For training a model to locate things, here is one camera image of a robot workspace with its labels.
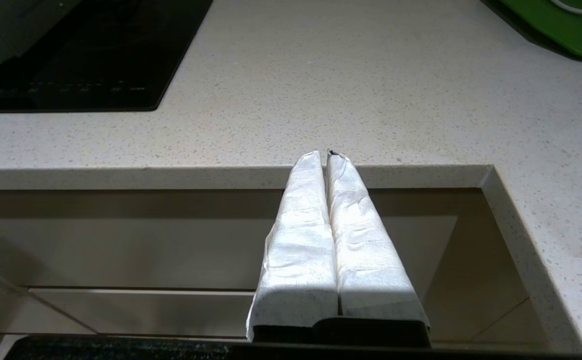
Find green plastic tray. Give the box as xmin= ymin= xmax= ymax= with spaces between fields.
xmin=481 ymin=0 xmax=582 ymax=62

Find silver Panasonic microwave oven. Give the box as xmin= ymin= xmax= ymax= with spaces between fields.
xmin=0 ymin=0 xmax=81 ymax=63

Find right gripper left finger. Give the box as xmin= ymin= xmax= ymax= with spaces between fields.
xmin=246 ymin=151 xmax=339 ymax=343

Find black induction cooktop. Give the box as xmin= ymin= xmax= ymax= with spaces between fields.
xmin=0 ymin=0 xmax=214 ymax=113

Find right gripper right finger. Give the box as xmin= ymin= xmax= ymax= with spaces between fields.
xmin=326 ymin=152 xmax=430 ymax=331

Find white power cable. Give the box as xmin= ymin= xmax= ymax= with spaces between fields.
xmin=551 ymin=0 xmax=582 ymax=18

